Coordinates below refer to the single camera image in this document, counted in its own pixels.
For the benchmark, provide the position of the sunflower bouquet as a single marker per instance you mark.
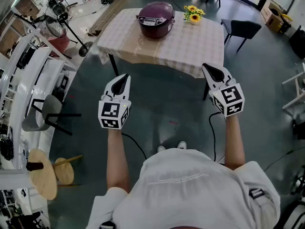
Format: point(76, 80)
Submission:
point(195, 17)

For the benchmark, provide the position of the grey chair with black legs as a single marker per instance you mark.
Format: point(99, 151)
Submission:
point(51, 106)

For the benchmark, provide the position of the checkered beige tablecloth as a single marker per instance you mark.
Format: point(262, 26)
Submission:
point(186, 49)

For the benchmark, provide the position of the person's white shoe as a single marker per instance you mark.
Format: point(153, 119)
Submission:
point(161, 148)
point(182, 145)

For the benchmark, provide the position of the person's left forearm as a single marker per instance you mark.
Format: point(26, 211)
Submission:
point(118, 161)

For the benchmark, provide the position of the red cloth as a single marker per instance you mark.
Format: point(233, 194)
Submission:
point(59, 44)

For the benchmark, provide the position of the person's right forearm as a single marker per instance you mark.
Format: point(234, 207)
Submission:
point(234, 144)

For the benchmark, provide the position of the black standing fan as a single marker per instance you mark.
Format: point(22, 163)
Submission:
point(85, 48)

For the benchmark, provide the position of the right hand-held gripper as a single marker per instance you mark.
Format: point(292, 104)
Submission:
point(230, 99)

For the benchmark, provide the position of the cardboard box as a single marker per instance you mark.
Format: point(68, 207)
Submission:
point(271, 20)

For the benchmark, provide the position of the brown striped mat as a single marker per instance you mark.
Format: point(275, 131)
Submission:
point(112, 11)

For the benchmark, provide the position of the white shelf rack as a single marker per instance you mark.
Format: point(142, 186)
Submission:
point(28, 80)

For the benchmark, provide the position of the small round wooden stool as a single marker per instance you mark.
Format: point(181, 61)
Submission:
point(64, 173)

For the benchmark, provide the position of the dark blue chair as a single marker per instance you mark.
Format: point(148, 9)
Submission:
point(243, 27)

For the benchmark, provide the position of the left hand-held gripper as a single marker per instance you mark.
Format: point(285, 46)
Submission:
point(112, 112)

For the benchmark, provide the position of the purple rice cooker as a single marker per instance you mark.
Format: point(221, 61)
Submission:
point(156, 15)

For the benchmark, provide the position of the large round wooden stool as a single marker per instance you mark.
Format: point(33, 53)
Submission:
point(44, 182)

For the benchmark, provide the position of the white desk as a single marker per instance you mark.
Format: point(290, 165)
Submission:
point(297, 89)

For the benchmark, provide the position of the person's right white shoe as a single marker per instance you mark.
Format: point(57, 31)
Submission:
point(182, 145)

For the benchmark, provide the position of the person's left white shoe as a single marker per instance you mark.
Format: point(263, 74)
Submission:
point(161, 148)

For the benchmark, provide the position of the black table leg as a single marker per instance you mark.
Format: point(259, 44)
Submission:
point(114, 65)

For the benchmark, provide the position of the person's white shirt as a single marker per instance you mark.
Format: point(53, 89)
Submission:
point(190, 194)

